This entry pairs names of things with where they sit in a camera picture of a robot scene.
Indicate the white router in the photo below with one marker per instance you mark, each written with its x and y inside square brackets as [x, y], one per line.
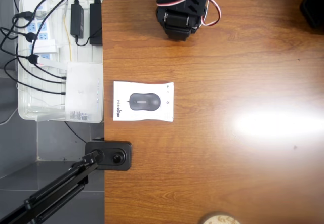
[83, 92]

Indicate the slim black power adapter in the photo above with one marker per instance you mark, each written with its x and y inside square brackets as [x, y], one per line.
[77, 19]

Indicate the black desk clamp base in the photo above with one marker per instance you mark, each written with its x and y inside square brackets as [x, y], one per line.
[111, 148]

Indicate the white power strip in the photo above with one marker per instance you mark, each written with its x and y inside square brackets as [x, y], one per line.
[43, 26]

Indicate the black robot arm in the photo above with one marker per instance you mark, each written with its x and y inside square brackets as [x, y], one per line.
[177, 20]

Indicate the white orange mouse box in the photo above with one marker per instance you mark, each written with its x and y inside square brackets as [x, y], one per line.
[143, 101]

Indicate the wide black power adapter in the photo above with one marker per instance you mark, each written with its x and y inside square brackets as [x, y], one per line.
[95, 24]

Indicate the round wooden coaster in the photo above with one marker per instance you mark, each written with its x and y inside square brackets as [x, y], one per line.
[220, 219]

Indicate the black leader arm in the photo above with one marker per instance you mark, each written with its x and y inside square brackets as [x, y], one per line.
[314, 9]

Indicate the white charger plug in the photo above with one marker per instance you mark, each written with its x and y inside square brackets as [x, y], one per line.
[45, 46]

